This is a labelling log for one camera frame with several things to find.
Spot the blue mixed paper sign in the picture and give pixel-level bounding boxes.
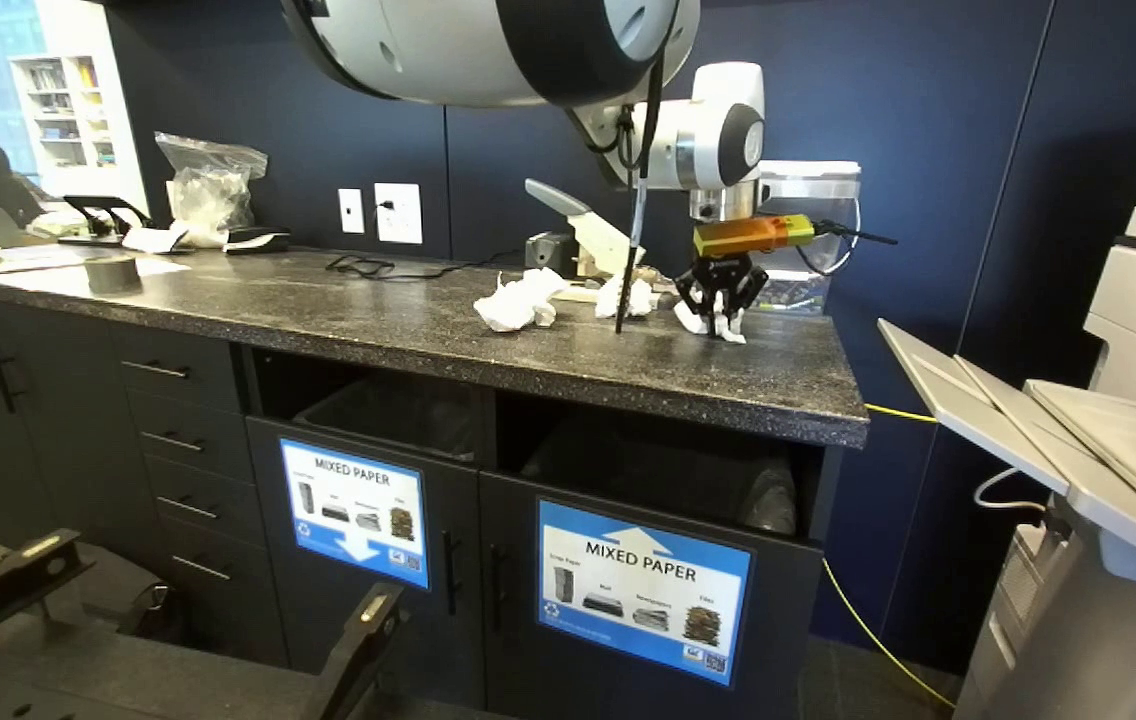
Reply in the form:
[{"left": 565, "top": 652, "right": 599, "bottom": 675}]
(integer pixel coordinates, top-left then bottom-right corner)
[
  {"left": 278, "top": 431, "right": 436, "bottom": 594},
  {"left": 533, "top": 497, "right": 755, "bottom": 692}
]

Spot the large white office printer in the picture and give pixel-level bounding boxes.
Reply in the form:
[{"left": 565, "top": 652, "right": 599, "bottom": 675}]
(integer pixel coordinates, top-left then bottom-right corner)
[{"left": 878, "top": 116, "right": 1136, "bottom": 720}]

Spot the metal drawer handle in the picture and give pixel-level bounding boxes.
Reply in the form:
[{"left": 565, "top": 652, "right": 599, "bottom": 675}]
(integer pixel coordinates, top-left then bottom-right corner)
[
  {"left": 117, "top": 352, "right": 194, "bottom": 382},
  {"left": 138, "top": 424, "right": 207, "bottom": 458},
  {"left": 168, "top": 553, "right": 236, "bottom": 589},
  {"left": 152, "top": 490, "right": 225, "bottom": 527}
]

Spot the orange wrist camera bar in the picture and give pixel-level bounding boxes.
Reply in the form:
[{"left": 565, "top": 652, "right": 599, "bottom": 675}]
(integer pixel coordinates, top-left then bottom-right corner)
[{"left": 692, "top": 210, "right": 819, "bottom": 261}]

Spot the black cabinet door handle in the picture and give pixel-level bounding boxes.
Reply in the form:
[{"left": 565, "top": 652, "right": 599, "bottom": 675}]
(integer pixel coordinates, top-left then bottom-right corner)
[{"left": 0, "top": 343, "right": 30, "bottom": 418}]

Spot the small crumpled white paper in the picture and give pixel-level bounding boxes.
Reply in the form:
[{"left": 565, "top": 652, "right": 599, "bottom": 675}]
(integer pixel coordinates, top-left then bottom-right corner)
[{"left": 588, "top": 266, "right": 664, "bottom": 325}]

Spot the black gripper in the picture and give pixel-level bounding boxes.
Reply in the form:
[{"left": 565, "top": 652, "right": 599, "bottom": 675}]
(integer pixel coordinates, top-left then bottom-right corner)
[{"left": 669, "top": 252, "right": 775, "bottom": 343}]

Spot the black office chair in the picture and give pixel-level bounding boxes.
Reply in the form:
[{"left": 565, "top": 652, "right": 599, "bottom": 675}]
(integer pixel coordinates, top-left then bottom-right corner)
[{"left": 0, "top": 522, "right": 416, "bottom": 720}]

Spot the black bin door handle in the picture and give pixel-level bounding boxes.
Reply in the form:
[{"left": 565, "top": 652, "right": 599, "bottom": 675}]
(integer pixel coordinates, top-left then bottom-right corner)
[
  {"left": 480, "top": 539, "right": 514, "bottom": 632},
  {"left": 436, "top": 527, "right": 467, "bottom": 620}
]

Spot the yellow cable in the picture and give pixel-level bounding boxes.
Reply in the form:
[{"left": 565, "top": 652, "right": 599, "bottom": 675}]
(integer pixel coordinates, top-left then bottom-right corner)
[{"left": 818, "top": 395, "right": 962, "bottom": 713}]

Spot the small black white tool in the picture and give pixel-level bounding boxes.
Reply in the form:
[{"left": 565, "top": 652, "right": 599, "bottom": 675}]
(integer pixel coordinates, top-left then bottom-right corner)
[{"left": 225, "top": 229, "right": 291, "bottom": 261}]

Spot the white cubby shelf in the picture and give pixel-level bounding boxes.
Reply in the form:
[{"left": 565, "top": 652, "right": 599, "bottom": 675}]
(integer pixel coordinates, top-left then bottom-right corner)
[{"left": 5, "top": 51, "right": 129, "bottom": 174}]

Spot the white paper pile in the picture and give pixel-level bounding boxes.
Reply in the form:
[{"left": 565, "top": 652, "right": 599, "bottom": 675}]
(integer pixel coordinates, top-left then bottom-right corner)
[{"left": 120, "top": 214, "right": 198, "bottom": 261}]

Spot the bin with black liner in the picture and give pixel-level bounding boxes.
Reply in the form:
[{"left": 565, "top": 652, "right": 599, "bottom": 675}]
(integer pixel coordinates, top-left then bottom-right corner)
[{"left": 517, "top": 409, "right": 799, "bottom": 544}]

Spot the large white wall plate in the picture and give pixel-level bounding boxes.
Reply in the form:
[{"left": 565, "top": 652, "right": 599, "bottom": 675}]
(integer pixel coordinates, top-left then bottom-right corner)
[{"left": 373, "top": 181, "right": 430, "bottom": 249}]

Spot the black counter cabinet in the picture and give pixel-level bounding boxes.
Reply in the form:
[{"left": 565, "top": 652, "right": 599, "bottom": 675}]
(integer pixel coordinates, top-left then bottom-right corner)
[{"left": 0, "top": 277, "right": 874, "bottom": 720}]

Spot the black bin door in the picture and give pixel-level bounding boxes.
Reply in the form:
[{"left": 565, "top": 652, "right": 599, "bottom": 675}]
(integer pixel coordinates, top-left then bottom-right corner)
[
  {"left": 241, "top": 413, "right": 489, "bottom": 713},
  {"left": 476, "top": 467, "right": 828, "bottom": 720}
]

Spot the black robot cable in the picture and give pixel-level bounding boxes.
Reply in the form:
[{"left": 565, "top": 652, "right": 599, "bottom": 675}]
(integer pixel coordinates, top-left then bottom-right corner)
[{"left": 565, "top": 51, "right": 905, "bottom": 340}]

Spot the clear plastic cup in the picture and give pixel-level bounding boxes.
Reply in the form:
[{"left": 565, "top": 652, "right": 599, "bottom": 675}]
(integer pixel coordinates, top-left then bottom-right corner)
[{"left": 744, "top": 154, "right": 869, "bottom": 319}]

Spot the white cable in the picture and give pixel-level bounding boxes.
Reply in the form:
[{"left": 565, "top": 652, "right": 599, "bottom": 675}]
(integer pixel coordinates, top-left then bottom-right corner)
[{"left": 969, "top": 458, "right": 1056, "bottom": 519}]

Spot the small white wall outlet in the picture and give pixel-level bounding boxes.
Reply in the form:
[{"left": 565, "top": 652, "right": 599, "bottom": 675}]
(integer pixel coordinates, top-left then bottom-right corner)
[{"left": 332, "top": 183, "right": 373, "bottom": 241}]

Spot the clear plastic bag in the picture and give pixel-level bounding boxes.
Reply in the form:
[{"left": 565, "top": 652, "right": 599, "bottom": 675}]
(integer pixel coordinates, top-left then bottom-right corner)
[{"left": 152, "top": 127, "right": 271, "bottom": 252}]

